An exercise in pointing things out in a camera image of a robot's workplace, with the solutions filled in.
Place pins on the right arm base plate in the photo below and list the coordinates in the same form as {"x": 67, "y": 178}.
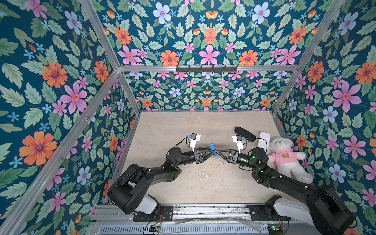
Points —
{"x": 266, "y": 211}

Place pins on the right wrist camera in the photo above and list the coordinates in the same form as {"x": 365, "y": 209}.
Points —
{"x": 240, "y": 142}

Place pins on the small left circuit board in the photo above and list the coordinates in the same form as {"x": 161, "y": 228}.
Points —
{"x": 154, "y": 229}

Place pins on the green circuit board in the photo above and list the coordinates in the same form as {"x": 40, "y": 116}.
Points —
{"x": 274, "y": 229}

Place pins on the white teddy bear pink shirt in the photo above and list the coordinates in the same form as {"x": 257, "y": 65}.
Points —
{"x": 286, "y": 160}

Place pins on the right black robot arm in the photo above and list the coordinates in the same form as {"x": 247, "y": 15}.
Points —
{"x": 328, "y": 212}

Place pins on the black oval remote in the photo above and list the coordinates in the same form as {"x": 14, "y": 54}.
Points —
{"x": 244, "y": 133}

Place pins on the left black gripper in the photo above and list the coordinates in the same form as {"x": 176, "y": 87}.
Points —
{"x": 195, "y": 155}

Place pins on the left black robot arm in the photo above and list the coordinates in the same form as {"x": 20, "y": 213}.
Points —
{"x": 129, "y": 191}

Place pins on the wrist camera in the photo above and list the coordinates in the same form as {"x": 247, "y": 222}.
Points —
{"x": 240, "y": 142}
{"x": 193, "y": 138}

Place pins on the white rectangular box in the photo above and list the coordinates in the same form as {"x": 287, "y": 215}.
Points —
{"x": 264, "y": 140}

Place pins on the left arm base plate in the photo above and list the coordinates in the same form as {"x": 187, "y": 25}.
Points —
{"x": 150, "y": 210}

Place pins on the blue lego brick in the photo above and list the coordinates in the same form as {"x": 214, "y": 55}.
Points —
{"x": 213, "y": 149}

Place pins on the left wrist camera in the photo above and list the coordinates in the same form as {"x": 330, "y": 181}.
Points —
{"x": 193, "y": 138}

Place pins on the black hook rail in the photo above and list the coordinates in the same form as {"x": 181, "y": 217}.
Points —
{"x": 210, "y": 68}

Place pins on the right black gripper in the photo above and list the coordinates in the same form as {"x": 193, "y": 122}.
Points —
{"x": 232, "y": 156}

